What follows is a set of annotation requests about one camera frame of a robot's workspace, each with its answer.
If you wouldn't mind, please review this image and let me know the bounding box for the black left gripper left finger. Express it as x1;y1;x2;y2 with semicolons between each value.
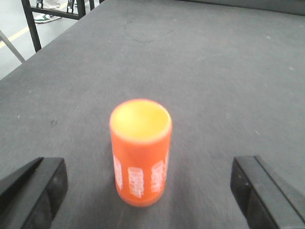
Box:
0;157;68;229

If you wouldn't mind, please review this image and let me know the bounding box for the orange cylindrical capacitor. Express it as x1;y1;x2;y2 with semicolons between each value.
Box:
109;99;173;207

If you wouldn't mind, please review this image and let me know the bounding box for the black tray rail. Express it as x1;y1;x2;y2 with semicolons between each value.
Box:
21;0;107;53

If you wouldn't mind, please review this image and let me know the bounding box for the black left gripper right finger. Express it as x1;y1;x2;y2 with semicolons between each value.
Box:
230;156;305;229

